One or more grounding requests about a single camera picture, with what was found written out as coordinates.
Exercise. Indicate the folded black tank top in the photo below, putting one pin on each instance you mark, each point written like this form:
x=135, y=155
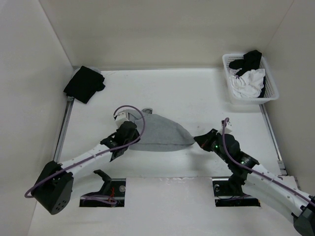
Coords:
x=84, y=84

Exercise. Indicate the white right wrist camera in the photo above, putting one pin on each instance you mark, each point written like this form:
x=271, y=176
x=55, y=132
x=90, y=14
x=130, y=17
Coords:
x=226, y=125

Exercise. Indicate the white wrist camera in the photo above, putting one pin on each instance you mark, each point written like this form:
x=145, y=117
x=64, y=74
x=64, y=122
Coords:
x=226, y=125
x=120, y=118

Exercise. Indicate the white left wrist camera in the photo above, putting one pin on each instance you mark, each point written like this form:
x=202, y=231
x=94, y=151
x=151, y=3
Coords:
x=120, y=118

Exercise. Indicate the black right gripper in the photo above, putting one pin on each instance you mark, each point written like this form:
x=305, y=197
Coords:
x=204, y=139

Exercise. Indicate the folded grey tank top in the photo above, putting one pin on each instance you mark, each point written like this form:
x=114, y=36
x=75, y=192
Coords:
x=95, y=69

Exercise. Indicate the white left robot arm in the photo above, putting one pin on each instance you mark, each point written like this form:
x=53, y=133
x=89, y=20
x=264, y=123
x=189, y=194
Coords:
x=54, y=186

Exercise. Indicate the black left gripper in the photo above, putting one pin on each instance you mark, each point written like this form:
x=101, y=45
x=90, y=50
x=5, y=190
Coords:
x=135, y=135

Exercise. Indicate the white tank top in basket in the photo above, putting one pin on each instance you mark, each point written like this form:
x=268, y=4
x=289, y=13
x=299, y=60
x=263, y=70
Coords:
x=249, y=85

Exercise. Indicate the grey tank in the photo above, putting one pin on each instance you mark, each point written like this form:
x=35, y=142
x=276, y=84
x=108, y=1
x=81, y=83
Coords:
x=160, y=134
x=95, y=69

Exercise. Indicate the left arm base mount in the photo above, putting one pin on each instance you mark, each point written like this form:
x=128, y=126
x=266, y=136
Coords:
x=111, y=194

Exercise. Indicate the black tank top in basket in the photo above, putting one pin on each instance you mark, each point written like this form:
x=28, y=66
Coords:
x=250, y=61

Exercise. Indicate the white plastic basket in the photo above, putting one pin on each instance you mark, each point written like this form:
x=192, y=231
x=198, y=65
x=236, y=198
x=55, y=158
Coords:
x=271, y=90

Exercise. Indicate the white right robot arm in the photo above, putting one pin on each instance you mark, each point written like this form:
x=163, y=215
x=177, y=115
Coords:
x=249, y=177

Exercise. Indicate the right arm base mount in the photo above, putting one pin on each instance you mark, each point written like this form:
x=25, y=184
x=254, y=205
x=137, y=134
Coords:
x=228, y=193

